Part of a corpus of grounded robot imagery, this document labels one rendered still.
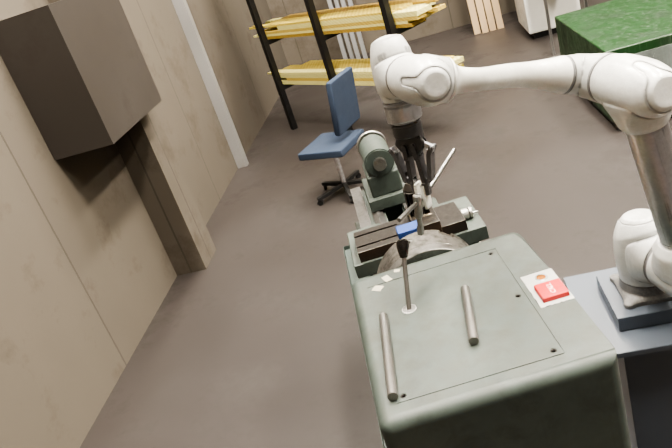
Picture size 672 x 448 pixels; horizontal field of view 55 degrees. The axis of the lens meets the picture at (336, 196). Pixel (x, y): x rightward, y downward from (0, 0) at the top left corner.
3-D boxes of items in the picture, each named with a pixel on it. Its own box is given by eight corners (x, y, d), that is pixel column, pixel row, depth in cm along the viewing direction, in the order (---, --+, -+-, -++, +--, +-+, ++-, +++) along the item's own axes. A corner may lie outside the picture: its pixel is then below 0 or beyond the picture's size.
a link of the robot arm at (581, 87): (555, 47, 173) (587, 52, 160) (612, 48, 178) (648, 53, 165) (548, 96, 177) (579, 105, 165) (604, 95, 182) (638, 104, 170)
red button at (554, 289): (570, 298, 143) (569, 290, 142) (544, 306, 143) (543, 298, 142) (560, 284, 148) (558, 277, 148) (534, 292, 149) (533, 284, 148)
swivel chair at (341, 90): (383, 171, 569) (352, 64, 531) (379, 198, 521) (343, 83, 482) (322, 184, 583) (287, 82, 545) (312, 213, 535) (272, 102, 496)
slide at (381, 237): (468, 229, 248) (465, 219, 246) (361, 263, 250) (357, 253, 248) (456, 210, 264) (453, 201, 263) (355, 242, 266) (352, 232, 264)
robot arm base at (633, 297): (661, 260, 217) (660, 246, 214) (688, 298, 197) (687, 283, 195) (605, 271, 220) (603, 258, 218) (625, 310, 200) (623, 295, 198)
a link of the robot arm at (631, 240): (648, 253, 213) (641, 194, 204) (691, 277, 196) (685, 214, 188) (606, 272, 211) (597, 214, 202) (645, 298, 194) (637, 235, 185)
